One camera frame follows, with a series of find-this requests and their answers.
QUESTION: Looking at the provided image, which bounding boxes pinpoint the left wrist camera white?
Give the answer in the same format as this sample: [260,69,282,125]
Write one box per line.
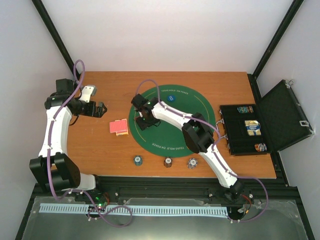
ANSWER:
[79,85,97,103]

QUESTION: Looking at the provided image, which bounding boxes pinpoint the metal front plate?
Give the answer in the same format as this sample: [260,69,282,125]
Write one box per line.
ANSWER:
[19,197,309,240]

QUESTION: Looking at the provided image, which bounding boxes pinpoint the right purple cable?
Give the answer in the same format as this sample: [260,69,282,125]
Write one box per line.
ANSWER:
[136,79,269,224]

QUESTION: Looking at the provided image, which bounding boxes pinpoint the purple cable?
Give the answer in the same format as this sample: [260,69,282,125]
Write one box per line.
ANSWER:
[136,79,269,224]
[47,59,133,228]

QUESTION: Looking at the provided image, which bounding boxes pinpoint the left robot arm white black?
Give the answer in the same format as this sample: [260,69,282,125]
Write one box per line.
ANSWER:
[29,78,107,202]

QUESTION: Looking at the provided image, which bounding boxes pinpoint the orange card box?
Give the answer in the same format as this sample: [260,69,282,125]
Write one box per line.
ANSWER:
[115,131,129,137]

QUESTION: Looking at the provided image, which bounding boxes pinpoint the teal poker chip stack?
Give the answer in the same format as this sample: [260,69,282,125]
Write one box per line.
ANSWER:
[133,155,143,166]

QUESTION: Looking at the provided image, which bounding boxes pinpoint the light blue cable duct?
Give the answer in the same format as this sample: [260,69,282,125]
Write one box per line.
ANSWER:
[38,203,228,218]

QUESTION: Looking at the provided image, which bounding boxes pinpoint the brown poker chip stack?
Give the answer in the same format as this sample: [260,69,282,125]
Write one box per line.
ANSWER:
[163,157,173,168]

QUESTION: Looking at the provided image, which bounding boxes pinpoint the mixed chips in case bottom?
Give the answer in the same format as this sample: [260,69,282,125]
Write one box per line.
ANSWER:
[254,143,268,152]

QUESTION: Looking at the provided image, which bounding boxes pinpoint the round green poker mat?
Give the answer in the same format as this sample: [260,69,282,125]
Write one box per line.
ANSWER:
[128,84,216,158]

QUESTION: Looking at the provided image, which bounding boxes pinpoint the black poker case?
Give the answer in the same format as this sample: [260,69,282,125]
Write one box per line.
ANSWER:
[219,80,314,156]

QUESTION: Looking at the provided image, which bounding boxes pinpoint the blue white chips in case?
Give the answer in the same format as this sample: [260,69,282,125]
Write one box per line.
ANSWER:
[244,120,262,136]

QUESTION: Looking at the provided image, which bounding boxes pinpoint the red playing card deck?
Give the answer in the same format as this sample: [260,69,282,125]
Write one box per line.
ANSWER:
[109,118,128,134]

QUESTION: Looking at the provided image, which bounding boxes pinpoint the black frame post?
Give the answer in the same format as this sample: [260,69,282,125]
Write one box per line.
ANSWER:
[31,0,75,74]
[252,0,304,80]

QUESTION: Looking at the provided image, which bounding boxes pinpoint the chips row in case top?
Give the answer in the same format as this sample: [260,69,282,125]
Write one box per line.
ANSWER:
[237,105,254,114]

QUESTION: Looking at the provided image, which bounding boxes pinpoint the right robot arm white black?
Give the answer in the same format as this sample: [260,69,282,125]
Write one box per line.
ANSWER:
[131,93,244,202]

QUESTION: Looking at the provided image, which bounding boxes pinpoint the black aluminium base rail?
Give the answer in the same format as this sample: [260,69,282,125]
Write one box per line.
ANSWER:
[32,175,300,203]

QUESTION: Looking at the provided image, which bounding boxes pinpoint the blue round blind button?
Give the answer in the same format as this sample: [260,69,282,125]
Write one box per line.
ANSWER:
[166,94,176,103]

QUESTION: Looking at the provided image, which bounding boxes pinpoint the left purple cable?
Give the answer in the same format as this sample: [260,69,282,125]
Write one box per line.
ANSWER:
[47,59,133,228]

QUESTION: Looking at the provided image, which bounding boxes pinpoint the right black frame post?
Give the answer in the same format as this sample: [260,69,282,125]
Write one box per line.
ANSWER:
[252,0,304,80]

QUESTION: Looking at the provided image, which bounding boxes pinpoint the left black frame post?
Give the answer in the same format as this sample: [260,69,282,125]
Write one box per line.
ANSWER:
[31,0,75,74]

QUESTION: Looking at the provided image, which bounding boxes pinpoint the blue white chip stack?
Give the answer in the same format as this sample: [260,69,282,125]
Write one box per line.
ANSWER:
[187,158,198,169]

